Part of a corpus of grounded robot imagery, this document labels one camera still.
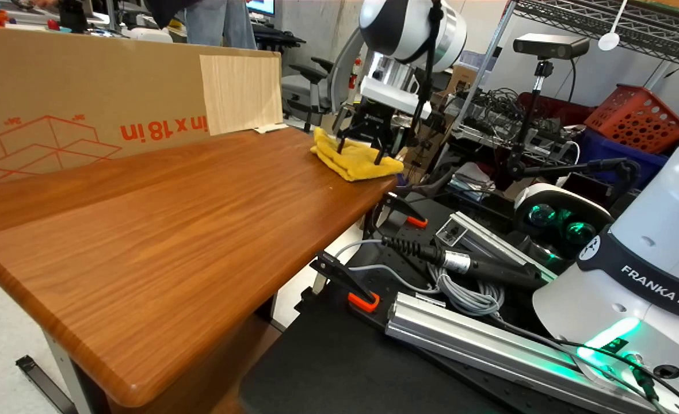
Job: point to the orange black clamp near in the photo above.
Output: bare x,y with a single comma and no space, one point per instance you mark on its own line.
354,291

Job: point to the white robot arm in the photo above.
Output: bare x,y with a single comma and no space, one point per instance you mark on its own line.
407,42

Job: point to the grey office chair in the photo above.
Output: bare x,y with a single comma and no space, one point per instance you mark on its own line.
318,87

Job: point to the orange black clamp far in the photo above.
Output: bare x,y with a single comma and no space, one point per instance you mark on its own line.
406,209

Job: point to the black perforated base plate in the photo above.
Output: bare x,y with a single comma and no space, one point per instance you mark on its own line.
336,362

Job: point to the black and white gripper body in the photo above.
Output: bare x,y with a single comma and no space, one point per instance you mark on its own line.
388,101

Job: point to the wooden desk with legs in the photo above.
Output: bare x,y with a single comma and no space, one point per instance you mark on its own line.
138,267

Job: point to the large cardboard box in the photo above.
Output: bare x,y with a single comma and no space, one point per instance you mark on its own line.
72,99

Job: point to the aluminium extrusion rail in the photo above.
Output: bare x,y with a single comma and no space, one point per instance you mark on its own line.
507,354

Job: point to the black camera on stand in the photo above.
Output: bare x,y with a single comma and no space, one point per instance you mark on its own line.
545,48

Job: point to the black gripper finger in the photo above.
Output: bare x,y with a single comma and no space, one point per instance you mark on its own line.
345,141
385,147

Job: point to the red plastic basket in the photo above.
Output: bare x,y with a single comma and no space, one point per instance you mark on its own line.
636,117

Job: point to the blue plastic bin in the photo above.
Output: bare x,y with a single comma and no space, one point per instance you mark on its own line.
604,147

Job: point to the yellow towel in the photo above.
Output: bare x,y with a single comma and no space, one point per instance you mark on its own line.
354,161

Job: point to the wire metal shelf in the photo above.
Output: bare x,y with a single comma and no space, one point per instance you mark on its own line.
646,50

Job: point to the orange black clamp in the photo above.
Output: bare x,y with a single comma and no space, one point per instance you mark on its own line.
406,209
354,291

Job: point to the person in jeans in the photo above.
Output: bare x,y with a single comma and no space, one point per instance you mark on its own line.
208,21

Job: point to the light wood panel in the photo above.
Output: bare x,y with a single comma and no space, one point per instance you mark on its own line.
240,90

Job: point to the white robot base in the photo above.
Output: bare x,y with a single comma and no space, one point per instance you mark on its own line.
619,298

